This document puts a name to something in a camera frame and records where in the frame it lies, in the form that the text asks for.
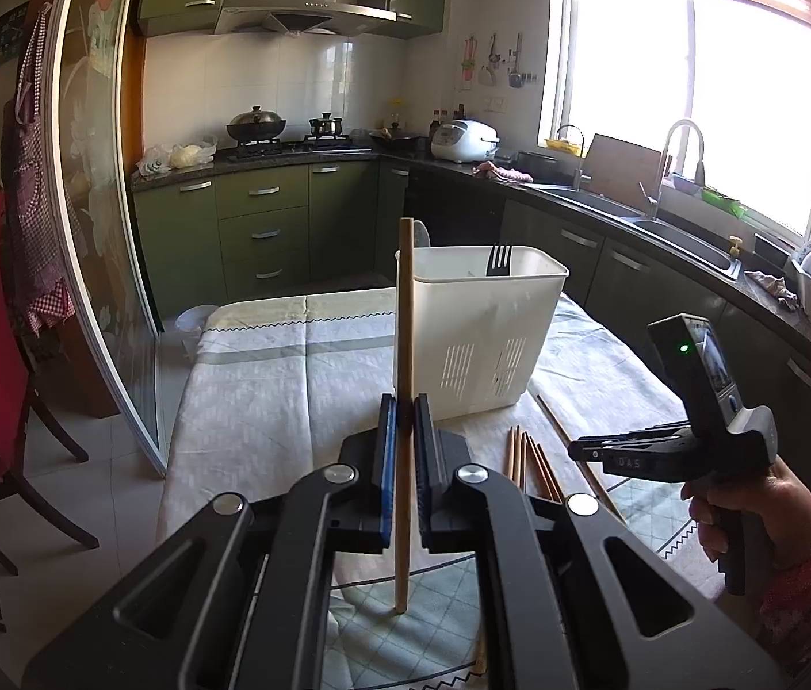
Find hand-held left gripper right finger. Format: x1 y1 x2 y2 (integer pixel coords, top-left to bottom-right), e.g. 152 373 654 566
415 394 789 690

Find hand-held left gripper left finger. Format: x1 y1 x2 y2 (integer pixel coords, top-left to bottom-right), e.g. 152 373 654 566
21 394 401 690

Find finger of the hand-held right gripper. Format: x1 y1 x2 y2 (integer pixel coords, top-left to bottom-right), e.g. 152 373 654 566
567 425 691 480

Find white plastic utensil holder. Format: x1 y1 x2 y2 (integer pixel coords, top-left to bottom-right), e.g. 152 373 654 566
395 246 569 421

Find person's right hand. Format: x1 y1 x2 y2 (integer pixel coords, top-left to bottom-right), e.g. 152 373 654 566
680 458 811 577

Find grey rag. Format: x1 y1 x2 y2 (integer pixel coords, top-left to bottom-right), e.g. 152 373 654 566
745 269 802 311

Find black box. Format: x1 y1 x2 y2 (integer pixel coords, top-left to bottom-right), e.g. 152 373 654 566
754 232 802 278

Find steel double sink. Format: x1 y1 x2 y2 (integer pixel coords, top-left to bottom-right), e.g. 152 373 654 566
527 183 744 281

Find patterned grey tablecloth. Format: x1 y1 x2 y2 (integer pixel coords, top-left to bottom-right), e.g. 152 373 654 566
157 287 709 690

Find green plastic containers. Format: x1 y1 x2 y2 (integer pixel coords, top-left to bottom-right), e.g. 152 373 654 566
700 187 749 221

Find tall steel faucet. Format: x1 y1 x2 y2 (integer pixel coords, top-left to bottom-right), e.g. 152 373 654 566
639 118 707 221

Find wooden cutting board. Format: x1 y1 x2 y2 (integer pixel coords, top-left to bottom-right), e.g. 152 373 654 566
582 133 666 192

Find white plastic basin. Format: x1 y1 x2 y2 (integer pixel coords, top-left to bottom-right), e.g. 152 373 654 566
175 305 220 358

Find yellow basket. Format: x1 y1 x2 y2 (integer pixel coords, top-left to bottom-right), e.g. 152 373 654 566
545 124 587 158

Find kitchen window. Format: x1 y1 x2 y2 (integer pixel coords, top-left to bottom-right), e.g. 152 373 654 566
538 0 811 246

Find pink cloth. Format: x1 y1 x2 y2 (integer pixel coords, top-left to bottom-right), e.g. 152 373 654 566
473 162 535 183

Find dark frying pan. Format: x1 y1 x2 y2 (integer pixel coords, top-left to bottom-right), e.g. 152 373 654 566
369 128 429 152

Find white rice cooker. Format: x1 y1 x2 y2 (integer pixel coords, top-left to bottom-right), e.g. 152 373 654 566
430 120 502 163

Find gas stove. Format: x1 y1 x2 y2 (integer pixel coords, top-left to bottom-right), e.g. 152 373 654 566
225 135 375 160

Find black wok with lid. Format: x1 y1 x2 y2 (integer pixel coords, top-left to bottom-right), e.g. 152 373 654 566
225 105 289 145

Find white plastic bag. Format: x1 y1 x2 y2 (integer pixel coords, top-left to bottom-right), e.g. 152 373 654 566
136 136 219 175

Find flowered glass sliding door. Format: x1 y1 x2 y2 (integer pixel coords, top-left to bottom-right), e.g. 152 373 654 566
39 0 169 480

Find hanging kitchen tools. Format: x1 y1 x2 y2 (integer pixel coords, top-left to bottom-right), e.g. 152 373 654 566
459 32 540 91

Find checked apron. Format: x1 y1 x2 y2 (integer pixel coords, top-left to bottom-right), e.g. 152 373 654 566
0 7 80 336

